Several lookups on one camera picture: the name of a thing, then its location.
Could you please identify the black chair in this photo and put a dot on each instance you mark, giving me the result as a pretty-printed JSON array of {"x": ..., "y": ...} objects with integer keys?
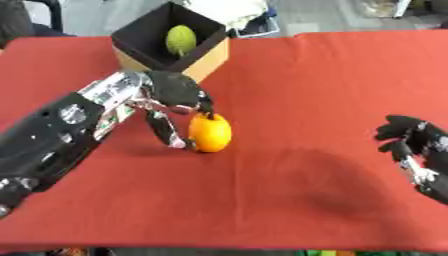
[{"x": 49, "y": 13}]

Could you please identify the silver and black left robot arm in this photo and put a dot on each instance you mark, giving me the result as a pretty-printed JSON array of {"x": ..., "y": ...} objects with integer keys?
[{"x": 58, "y": 130}]

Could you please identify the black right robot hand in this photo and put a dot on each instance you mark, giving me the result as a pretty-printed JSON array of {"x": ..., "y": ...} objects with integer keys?
[{"x": 415, "y": 136}]

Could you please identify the orange toy fruit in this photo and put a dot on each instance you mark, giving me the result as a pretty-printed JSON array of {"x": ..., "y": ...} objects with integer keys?
[{"x": 210, "y": 132}]

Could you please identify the green toy fruit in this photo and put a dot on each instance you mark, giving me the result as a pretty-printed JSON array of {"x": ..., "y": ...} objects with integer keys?
[{"x": 181, "y": 40}]

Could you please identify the tan cardboard box black inside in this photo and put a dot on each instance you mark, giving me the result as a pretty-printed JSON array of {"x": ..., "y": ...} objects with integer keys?
[{"x": 169, "y": 40}]

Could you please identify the white bag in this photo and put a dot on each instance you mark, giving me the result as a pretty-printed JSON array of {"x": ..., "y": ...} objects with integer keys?
[{"x": 236, "y": 13}]

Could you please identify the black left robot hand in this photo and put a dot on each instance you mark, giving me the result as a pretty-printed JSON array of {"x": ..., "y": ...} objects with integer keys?
[{"x": 174, "y": 89}]

